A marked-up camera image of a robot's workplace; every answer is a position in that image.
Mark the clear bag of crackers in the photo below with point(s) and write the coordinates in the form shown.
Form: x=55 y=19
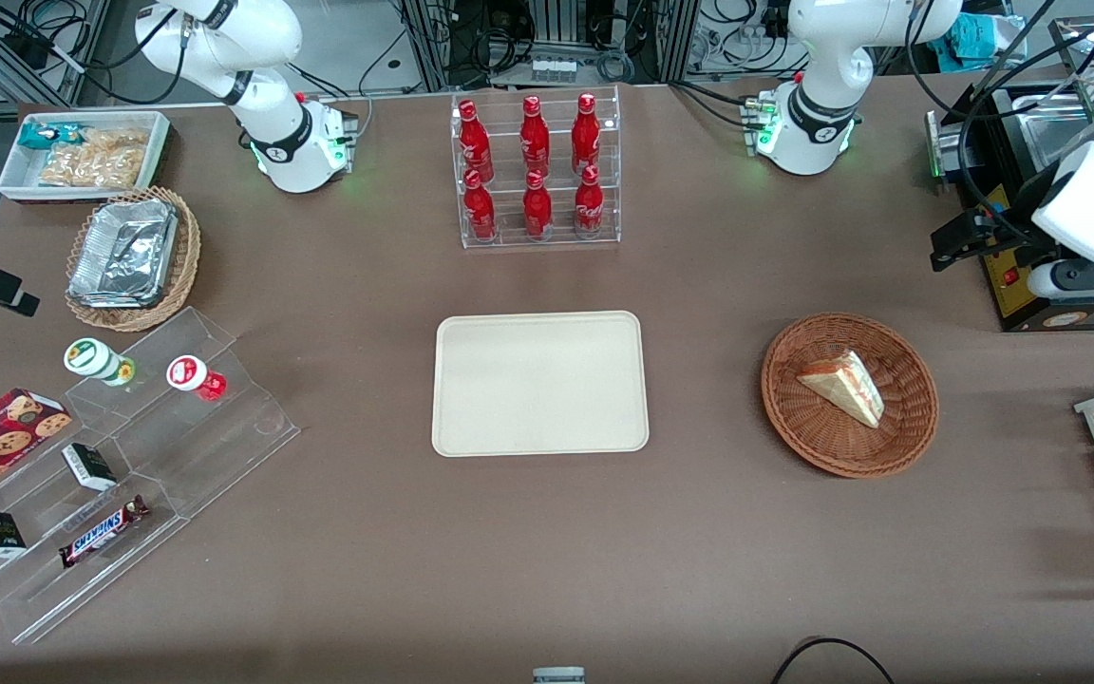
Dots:
x=101 y=160

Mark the steel warmer pan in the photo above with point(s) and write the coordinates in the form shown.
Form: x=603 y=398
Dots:
x=1060 y=123

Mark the triangular sandwich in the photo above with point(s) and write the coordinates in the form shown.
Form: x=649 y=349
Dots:
x=846 y=385

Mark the teal snack packet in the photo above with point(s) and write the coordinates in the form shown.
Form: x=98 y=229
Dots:
x=46 y=136

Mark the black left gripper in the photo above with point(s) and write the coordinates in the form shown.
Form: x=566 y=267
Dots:
x=1010 y=222

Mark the beige plastic tray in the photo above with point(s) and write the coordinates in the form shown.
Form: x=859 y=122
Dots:
x=539 y=385

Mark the black food warmer cabinet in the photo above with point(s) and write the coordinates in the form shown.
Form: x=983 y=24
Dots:
x=1017 y=294

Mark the red cola bottle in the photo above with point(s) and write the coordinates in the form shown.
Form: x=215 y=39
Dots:
x=586 y=133
x=535 y=135
x=480 y=207
x=474 y=141
x=589 y=203
x=537 y=207

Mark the green lid yogurt cup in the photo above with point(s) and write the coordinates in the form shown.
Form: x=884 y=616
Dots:
x=91 y=358

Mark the clear acrylic bottle rack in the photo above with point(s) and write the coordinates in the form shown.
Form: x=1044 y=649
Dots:
x=539 y=237

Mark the light wicker basket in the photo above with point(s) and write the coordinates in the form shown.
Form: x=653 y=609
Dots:
x=184 y=256

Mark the stacked aluminium foil containers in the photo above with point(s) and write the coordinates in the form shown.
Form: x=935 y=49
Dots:
x=124 y=252

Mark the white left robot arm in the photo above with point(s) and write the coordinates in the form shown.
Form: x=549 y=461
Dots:
x=822 y=85

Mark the Snickers chocolate bar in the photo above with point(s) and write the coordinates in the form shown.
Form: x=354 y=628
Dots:
x=103 y=532

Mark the clear acrylic step display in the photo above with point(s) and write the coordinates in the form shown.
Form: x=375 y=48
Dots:
x=215 y=446

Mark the small grey device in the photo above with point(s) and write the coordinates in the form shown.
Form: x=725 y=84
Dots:
x=558 y=675

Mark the teal plastic bag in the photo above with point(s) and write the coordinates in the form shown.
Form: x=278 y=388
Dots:
x=984 y=40

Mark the red lid yogurt cup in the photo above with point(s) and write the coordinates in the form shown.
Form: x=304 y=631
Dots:
x=191 y=374

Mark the white power strip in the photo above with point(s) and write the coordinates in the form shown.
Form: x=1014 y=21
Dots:
x=554 y=69

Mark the white rectangular snack bin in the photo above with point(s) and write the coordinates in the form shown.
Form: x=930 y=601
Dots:
x=15 y=180

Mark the brown wicker basket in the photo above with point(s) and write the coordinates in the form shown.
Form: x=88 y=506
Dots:
x=818 y=432

